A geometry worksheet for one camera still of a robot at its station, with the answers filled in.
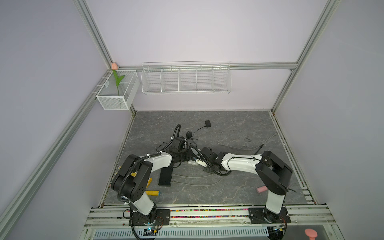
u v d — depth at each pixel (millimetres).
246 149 992
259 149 992
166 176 872
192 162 846
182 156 801
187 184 846
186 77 1000
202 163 808
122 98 771
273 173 480
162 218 734
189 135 1021
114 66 893
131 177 478
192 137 1050
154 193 807
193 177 872
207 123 1122
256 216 736
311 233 604
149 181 501
